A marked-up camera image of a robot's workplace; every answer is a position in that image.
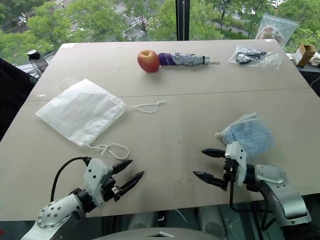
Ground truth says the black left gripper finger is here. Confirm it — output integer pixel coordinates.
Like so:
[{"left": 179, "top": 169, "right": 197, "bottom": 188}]
[
  {"left": 119, "top": 170, "right": 146, "bottom": 197},
  {"left": 111, "top": 159, "right": 133, "bottom": 175}
]

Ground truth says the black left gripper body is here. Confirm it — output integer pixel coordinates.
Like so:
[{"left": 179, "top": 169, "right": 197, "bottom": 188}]
[{"left": 101, "top": 176, "right": 125, "bottom": 203}]

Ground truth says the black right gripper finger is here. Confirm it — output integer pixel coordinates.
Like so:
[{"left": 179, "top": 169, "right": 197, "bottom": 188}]
[
  {"left": 192, "top": 170, "right": 226, "bottom": 189},
  {"left": 201, "top": 148, "right": 227, "bottom": 159}
]

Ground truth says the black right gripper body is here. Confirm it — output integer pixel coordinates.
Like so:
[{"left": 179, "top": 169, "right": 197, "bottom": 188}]
[{"left": 220, "top": 157, "right": 239, "bottom": 192}]

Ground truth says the blue cloth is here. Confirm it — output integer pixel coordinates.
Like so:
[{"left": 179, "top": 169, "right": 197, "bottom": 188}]
[{"left": 215, "top": 112, "right": 277, "bottom": 159}]

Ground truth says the clear bag with black item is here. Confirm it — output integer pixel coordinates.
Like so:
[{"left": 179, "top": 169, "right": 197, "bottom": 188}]
[{"left": 227, "top": 44, "right": 284, "bottom": 70}]

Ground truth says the large clear zip bag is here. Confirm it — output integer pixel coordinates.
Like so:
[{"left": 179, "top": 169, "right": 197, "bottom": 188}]
[{"left": 255, "top": 13, "right": 300, "bottom": 48}]

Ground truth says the grey rounded robot torso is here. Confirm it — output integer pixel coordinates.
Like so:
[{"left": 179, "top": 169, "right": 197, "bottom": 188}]
[{"left": 91, "top": 226, "right": 209, "bottom": 240}]

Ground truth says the folded silver purple umbrella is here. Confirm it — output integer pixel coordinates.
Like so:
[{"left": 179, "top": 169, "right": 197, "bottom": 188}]
[{"left": 157, "top": 51, "right": 221, "bottom": 68}]

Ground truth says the red apple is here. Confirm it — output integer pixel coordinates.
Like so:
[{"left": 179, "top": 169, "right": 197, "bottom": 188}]
[{"left": 136, "top": 49, "right": 161, "bottom": 74}]

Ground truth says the small cardboard box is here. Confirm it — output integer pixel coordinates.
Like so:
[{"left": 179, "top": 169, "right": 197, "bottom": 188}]
[{"left": 293, "top": 43, "right": 317, "bottom": 68}]

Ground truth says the white crumpled cloth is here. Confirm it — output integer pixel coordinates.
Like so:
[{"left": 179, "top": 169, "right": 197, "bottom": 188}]
[{"left": 308, "top": 51, "right": 320, "bottom": 67}]

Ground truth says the black round-topped device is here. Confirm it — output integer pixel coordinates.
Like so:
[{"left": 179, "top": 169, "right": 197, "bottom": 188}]
[{"left": 25, "top": 49, "right": 50, "bottom": 76}]

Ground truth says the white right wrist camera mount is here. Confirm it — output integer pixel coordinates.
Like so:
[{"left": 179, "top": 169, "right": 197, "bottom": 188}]
[{"left": 224, "top": 141, "right": 248, "bottom": 187}]

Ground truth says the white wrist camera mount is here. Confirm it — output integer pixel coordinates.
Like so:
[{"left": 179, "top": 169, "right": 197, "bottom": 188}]
[
  {"left": 82, "top": 158, "right": 114, "bottom": 209},
  {"left": 224, "top": 141, "right": 248, "bottom": 187}
]

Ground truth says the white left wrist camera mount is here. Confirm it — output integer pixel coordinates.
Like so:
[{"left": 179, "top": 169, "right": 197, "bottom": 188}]
[{"left": 82, "top": 158, "right": 114, "bottom": 209}]

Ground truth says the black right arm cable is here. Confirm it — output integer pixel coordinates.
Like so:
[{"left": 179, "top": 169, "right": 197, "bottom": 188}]
[{"left": 228, "top": 176, "right": 276, "bottom": 231}]

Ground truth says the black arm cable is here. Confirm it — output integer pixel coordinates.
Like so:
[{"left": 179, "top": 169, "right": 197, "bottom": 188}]
[
  {"left": 228, "top": 176, "right": 276, "bottom": 231},
  {"left": 50, "top": 156, "right": 92, "bottom": 202}
]

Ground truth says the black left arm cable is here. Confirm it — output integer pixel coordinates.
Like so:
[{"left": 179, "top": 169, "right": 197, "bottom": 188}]
[{"left": 50, "top": 156, "right": 92, "bottom": 202}]

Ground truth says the white drawstring bag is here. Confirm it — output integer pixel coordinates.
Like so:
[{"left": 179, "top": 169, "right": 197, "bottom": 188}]
[{"left": 34, "top": 78, "right": 168, "bottom": 161}]

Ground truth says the black window frame post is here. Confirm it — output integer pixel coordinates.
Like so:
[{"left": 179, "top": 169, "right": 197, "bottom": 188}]
[{"left": 175, "top": 0, "right": 191, "bottom": 42}]

